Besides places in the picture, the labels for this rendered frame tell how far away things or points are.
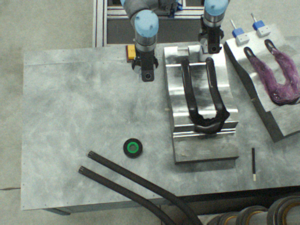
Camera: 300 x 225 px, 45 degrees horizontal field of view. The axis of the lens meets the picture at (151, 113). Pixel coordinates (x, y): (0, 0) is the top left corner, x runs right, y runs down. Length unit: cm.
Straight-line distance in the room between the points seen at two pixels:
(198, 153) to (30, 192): 69
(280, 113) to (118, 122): 68
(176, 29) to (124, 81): 93
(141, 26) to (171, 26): 131
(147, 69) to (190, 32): 118
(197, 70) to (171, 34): 89
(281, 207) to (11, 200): 187
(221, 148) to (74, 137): 61
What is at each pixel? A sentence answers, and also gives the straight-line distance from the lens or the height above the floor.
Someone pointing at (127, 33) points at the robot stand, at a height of 21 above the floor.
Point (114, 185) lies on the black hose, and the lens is 145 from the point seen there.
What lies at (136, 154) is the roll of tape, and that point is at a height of 84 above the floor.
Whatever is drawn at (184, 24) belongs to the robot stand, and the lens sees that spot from 250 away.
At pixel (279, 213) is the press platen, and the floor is 154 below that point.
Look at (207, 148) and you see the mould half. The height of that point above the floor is 86.
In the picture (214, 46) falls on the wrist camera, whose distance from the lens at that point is 143.
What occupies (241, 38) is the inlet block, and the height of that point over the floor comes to 88.
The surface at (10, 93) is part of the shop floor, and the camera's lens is 260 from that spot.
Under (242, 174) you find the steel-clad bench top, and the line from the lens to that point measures 158.
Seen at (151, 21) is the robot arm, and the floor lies 130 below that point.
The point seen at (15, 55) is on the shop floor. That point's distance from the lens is 272.
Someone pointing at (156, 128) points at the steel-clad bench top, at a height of 80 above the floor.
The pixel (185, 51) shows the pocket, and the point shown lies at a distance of 165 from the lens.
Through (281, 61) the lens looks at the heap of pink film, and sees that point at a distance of 168.
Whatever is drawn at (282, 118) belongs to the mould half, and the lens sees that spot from 158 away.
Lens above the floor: 229
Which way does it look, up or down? 71 degrees down
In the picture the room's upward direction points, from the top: 9 degrees clockwise
